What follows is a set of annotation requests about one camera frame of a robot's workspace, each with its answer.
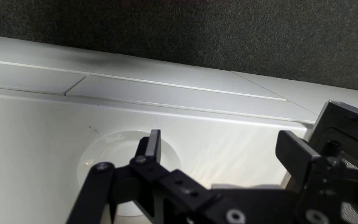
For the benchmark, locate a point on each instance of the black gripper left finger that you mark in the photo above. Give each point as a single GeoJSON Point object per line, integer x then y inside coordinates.
{"type": "Point", "coordinates": [154, 174]}

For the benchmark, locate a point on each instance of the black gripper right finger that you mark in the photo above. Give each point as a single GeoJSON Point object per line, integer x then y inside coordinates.
{"type": "Point", "coordinates": [307, 165]}

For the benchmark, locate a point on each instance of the white drawer front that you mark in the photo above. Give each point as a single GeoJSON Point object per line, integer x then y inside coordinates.
{"type": "Point", "coordinates": [187, 100]}
{"type": "Point", "coordinates": [21, 74]}

